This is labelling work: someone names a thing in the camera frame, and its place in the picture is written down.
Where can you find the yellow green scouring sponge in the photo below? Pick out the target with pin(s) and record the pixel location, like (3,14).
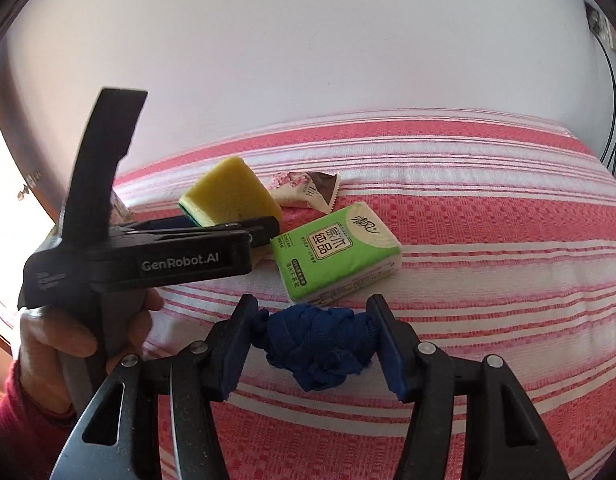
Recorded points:
(228,190)

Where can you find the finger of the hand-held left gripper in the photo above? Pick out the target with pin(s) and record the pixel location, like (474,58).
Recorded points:
(258,230)

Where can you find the person's left hand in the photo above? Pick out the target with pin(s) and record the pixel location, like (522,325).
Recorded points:
(58,332)

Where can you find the person's left forearm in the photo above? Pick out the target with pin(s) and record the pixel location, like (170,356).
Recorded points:
(23,425)

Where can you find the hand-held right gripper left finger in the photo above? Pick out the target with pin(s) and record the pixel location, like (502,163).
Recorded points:
(233,365)

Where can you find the blue knitted cloth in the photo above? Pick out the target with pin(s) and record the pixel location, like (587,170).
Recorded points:
(313,340)

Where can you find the green tissue pack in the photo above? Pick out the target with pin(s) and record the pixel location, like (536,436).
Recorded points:
(333,250)

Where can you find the red white striped bedsheet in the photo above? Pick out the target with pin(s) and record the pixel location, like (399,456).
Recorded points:
(487,210)

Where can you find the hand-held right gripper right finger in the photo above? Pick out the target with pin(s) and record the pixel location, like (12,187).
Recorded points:
(390,360)

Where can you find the wall socket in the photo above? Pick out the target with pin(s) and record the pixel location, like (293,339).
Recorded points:
(605,25)

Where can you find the beige snack wrapper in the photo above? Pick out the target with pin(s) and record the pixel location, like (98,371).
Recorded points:
(300,187)

